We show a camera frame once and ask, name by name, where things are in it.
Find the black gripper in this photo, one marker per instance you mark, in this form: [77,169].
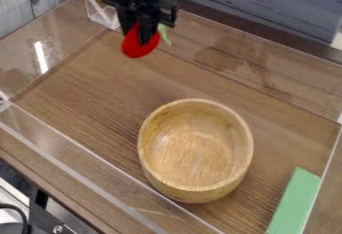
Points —
[149,12]

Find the red plush strawberry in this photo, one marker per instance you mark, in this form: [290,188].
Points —
[133,49]

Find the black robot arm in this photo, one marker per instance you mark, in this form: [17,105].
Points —
[145,14]

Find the wooden bowl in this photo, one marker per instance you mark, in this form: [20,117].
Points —
[195,148]

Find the clear acrylic front panel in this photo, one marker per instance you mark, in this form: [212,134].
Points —
[115,201]

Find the green rectangular block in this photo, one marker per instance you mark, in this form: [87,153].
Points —
[295,203]

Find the clear acrylic corner bracket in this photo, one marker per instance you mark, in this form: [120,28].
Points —
[101,15]

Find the black metal table bracket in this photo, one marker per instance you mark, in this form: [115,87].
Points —
[40,218]

